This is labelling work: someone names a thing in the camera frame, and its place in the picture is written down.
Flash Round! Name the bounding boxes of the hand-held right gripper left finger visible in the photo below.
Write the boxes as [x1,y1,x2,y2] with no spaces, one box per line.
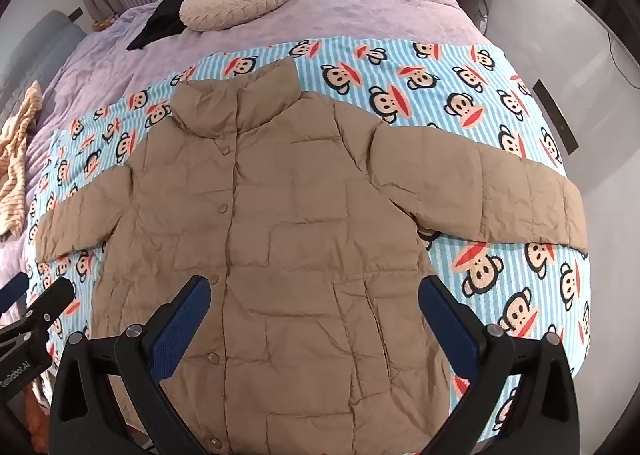
[47,275,212,455]

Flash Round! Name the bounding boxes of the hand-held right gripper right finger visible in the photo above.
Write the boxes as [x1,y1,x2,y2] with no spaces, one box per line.
[417,275,584,455]

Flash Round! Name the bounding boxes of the orange cloth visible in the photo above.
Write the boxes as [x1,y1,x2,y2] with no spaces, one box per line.
[19,377,53,441]

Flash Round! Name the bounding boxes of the round white stand fan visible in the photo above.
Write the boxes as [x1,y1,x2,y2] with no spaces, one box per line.
[459,0,490,33]

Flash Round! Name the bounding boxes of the lavender bedspread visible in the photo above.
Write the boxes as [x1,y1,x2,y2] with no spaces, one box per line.
[0,0,511,286]

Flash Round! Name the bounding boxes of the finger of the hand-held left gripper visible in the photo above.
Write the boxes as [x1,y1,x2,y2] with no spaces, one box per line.
[0,273,30,312]
[0,277,77,342]

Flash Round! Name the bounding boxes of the black cable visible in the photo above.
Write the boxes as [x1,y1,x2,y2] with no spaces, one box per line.
[606,29,630,83]

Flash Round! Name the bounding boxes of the black box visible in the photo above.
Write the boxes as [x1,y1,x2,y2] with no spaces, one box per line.
[532,79,579,154]

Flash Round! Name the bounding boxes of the beige striped cloth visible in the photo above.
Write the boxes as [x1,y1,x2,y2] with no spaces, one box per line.
[0,81,43,238]

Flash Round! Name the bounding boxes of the grey headboard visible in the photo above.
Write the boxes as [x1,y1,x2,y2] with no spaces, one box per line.
[0,10,87,108]

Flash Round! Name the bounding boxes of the tan puffer jacket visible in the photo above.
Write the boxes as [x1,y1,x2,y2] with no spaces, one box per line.
[36,59,589,455]

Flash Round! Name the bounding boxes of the black cloth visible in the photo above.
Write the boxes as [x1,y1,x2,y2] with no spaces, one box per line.
[126,0,215,52]

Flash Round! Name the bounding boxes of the monkey printed striped blanket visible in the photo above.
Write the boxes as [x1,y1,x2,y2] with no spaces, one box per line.
[22,36,593,436]

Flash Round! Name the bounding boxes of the round cream cushion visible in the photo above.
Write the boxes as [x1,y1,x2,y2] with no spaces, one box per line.
[179,0,294,32]

